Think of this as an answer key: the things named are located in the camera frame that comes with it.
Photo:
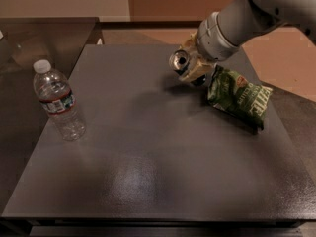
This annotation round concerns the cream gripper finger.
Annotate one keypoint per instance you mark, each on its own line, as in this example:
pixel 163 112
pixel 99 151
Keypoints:
pixel 190 45
pixel 196 70

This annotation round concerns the blue silver redbull can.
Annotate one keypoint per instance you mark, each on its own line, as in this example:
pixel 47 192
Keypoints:
pixel 179 62

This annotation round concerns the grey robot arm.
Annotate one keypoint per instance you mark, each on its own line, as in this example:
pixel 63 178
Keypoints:
pixel 220 35

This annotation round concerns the green chip bag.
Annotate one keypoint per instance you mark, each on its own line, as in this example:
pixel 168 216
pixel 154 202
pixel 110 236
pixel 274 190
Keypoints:
pixel 231 92

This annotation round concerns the clear plastic water bottle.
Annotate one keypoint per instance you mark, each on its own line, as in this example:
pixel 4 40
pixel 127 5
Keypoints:
pixel 57 98

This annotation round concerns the dark side table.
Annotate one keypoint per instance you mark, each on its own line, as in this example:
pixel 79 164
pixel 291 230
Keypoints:
pixel 22 119

